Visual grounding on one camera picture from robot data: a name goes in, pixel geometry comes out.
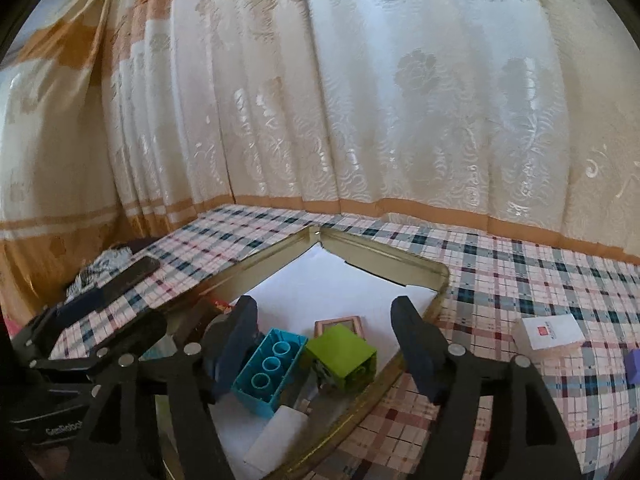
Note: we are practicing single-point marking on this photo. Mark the gold tin box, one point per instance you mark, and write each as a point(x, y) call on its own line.
point(380, 260)

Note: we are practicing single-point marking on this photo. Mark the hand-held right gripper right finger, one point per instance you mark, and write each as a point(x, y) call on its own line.
point(420, 355)

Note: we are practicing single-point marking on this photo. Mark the patterned cloth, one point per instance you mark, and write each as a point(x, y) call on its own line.
point(97, 265)

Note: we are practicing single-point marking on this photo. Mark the small white box red label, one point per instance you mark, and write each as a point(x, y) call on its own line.
point(545, 332)

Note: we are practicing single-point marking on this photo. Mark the teal building block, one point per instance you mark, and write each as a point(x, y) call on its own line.
point(260, 400)

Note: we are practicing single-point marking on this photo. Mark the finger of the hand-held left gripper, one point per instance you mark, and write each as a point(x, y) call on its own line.
point(82, 306)
point(145, 330)

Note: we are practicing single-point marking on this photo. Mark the white charger plug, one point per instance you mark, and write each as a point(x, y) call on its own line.
point(277, 435)

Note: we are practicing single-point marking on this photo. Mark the purple cube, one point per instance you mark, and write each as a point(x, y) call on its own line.
point(633, 367)

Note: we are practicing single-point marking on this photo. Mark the plaid tablecloth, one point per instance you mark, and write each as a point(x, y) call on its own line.
point(500, 285)

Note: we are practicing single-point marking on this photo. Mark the red toy block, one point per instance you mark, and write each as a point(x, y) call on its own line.
point(220, 304)

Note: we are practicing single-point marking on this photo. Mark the black phone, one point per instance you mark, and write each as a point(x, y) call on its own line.
point(130, 276)

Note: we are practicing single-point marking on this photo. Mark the white paper lining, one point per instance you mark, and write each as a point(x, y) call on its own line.
point(320, 285)

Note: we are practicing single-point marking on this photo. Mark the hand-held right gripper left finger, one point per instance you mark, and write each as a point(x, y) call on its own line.
point(225, 375)

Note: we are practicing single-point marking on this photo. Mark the green building block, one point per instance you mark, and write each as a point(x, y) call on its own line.
point(340, 350)

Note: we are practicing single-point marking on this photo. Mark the cream floral curtain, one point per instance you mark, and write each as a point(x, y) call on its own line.
point(350, 110)

